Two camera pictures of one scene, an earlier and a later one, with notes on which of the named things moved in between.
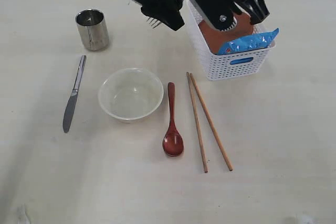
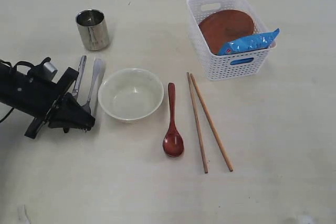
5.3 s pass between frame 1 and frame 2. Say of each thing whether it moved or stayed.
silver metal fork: moved
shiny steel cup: stayed
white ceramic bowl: stayed
